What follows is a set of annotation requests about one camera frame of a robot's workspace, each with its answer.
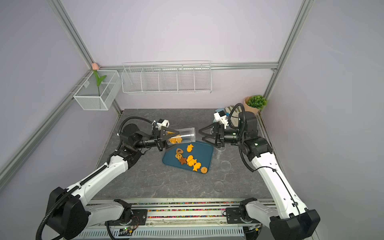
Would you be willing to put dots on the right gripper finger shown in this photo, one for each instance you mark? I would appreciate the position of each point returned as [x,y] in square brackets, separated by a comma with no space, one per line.
[209,130]
[210,140]

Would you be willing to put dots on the potted green plant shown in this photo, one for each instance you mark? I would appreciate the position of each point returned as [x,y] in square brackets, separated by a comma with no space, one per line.
[254,104]

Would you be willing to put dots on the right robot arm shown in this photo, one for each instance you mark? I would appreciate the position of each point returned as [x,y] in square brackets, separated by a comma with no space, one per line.
[291,219]

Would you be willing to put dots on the orange fish cookie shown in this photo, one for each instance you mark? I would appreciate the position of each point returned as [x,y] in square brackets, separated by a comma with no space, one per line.
[190,148]

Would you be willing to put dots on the pink artificial tulip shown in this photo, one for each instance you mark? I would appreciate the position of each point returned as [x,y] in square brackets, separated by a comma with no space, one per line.
[99,79]

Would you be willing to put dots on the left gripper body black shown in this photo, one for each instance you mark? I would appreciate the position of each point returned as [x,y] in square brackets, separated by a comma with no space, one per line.
[157,134]

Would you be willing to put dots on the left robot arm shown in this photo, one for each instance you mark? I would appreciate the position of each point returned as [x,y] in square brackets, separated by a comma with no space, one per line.
[67,211]

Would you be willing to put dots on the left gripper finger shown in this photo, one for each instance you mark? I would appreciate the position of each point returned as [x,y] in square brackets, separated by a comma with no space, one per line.
[164,145]
[168,133]

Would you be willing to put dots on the dark brown star cookie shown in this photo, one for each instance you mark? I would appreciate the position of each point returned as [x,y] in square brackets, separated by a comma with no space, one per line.
[183,160]

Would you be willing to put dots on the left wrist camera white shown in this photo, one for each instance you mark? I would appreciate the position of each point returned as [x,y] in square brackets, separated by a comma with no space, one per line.
[162,123]

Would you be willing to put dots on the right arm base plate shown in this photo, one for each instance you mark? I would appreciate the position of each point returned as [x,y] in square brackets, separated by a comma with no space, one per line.
[237,215]

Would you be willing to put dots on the white wire wall shelf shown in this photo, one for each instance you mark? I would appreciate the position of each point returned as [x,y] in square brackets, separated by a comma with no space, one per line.
[167,77]

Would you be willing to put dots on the brown heart cookie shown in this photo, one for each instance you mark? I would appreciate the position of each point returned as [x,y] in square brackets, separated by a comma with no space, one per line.
[179,151]

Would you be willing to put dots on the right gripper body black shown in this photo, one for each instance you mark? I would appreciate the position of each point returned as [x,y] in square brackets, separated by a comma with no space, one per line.
[221,130]

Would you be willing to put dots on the white mesh wall basket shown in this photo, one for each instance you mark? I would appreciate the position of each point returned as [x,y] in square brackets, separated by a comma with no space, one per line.
[87,94]

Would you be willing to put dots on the round brown cookie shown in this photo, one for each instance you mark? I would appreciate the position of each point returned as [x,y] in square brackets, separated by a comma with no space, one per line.
[204,170]

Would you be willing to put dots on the teal plastic tray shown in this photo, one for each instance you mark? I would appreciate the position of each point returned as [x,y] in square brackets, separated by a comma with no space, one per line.
[201,152]

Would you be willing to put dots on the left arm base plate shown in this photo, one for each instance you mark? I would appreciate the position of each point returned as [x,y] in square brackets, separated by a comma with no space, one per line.
[137,217]

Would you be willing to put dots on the white vented cable duct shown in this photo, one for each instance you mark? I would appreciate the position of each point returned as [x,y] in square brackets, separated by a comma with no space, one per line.
[178,233]

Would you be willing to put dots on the clear jar with cookies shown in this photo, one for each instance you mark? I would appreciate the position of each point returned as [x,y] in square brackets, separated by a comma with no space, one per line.
[219,152]

